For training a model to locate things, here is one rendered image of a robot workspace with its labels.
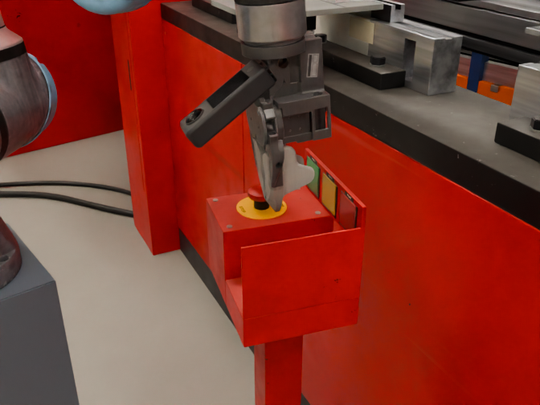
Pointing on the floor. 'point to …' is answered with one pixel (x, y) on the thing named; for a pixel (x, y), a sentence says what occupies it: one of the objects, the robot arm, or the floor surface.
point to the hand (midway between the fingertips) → (270, 202)
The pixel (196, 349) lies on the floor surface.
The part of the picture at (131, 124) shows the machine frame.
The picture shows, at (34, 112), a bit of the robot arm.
